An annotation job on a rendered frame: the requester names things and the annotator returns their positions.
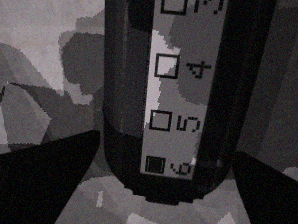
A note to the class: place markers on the dark grey controller unit with green rocker switches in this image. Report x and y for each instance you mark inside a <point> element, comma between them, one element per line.
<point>178,78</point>

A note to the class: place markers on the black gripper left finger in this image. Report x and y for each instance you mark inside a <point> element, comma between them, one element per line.
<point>37,182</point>

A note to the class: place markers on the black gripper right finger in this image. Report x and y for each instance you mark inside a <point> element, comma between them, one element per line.
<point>269,196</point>

